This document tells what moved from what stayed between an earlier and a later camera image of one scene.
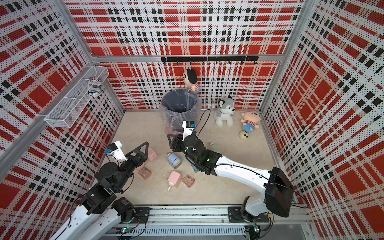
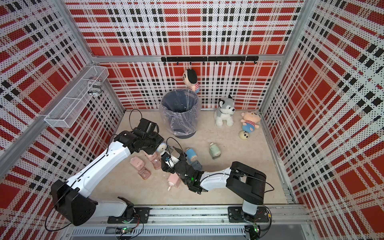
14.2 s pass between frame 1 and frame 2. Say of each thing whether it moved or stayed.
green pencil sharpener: stayed
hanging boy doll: stayed
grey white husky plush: stayed
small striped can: stayed
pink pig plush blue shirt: stayed
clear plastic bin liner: stayed
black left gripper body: moved
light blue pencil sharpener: moved
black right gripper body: moved
